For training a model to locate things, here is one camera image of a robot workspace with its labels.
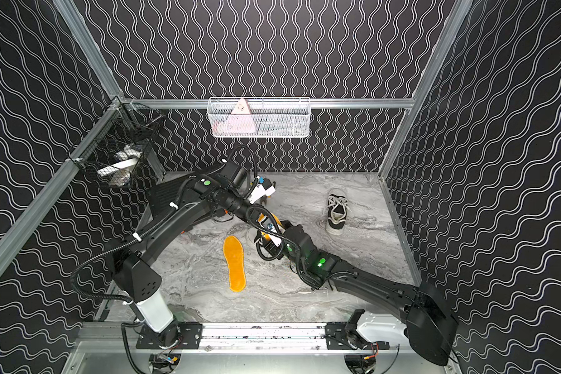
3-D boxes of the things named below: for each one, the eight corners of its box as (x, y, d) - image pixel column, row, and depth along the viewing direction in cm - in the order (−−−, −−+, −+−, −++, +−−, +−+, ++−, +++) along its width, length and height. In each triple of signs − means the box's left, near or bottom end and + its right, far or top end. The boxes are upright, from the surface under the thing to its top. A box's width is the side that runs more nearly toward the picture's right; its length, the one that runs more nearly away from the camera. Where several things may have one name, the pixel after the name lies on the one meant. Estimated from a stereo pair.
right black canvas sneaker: (325, 234, 100) (328, 226, 94) (328, 194, 114) (330, 184, 109) (344, 237, 99) (347, 228, 93) (344, 196, 113) (347, 186, 108)
